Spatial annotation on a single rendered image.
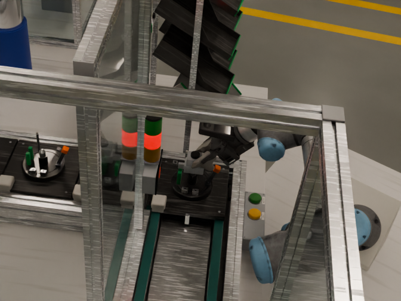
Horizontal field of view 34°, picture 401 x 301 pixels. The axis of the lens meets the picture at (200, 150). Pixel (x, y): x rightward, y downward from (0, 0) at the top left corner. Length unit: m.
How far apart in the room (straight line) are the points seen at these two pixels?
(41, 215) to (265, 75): 2.54
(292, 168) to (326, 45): 2.45
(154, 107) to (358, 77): 3.74
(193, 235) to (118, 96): 1.27
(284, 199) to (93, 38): 1.47
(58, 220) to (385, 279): 1.07
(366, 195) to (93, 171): 1.29
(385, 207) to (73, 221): 1.01
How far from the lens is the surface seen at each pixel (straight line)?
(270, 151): 1.84
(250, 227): 2.10
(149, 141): 1.78
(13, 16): 2.60
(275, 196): 2.35
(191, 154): 2.08
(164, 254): 2.06
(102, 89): 0.89
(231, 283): 1.96
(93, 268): 1.28
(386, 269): 2.25
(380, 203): 2.20
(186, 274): 2.01
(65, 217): 2.15
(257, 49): 4.64
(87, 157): 1.07
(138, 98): 0.88
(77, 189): 2.14
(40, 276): 2.09
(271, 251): 1.60
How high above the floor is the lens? 2.53
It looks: 42 degrees down
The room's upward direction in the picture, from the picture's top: 7 degrees clockwise
